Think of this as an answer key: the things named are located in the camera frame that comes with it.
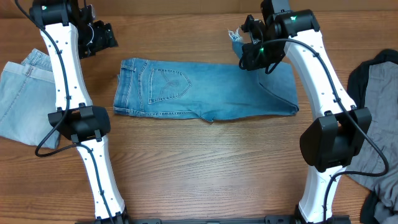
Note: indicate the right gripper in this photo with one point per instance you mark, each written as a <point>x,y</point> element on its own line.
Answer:
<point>250,26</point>

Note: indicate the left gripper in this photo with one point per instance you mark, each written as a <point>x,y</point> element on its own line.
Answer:
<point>107,39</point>

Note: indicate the blue denim jeans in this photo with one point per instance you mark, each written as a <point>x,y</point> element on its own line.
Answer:
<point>208,91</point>

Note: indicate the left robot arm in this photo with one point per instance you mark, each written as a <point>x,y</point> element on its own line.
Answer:
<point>72,33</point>

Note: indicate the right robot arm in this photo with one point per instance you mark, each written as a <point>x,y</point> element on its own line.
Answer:
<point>337,132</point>

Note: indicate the folded light blue jeans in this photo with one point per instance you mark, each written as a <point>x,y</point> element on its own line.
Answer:
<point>27,97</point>

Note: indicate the grey cargo pants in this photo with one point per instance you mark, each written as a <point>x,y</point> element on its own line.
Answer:
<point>381,204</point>

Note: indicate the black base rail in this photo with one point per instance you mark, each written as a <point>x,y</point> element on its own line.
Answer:
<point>211,221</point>

